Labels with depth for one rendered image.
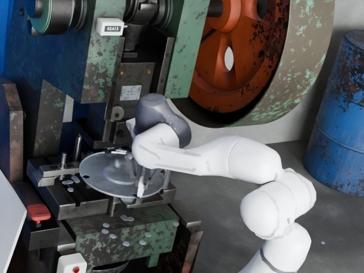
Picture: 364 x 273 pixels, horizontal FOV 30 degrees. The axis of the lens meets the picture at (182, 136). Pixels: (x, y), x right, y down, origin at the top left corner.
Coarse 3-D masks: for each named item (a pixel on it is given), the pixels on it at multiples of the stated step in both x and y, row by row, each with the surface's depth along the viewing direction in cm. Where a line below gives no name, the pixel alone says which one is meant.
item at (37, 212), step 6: (36, 204) 207; (42, 204) 207; (30, 210) 203; (36, 210) 204; (42, 210) 204; (48, 210) 205; (30, 216) 202; (36, 216) 201; (42, 216) 202; (48, 216) 203; (36, 222) 206
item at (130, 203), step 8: (112, 200) 226; (120, 200) 216; (128, 200) 215; (136, 200) 216; (144, 200) 217; (152, 200) 218; (160, 200) 219; (112, 208) 227; (120, 208) 229; (128, 208) 214; (112, 216) 229
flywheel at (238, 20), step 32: (224, 0) 228; (256, 0) 223; (288, 0) 202; (224, 32) 235; (256, 32) 221; (224, 64) 241; (256, 64) 222; (192, 96) 249; (224, 96) 232; (256, 96) 218
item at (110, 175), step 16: (96, 160) 233; (112, 160) 235; (96, 176) 224; (112, 176) 225; (128, 176) 227; (144, 176) 230; (160, 176) 233; (112, 192) 217; (128, 192) 219; (144, 192) 221
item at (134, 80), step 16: (128, 64) 213; (144, 64) 217; (128, 80) 216; (144, 80) 220; (128, 96) 219; (96, 112) 224; (112, 112) 218; (128, 112) 223; (96, 128) 225; (112, 128) 221
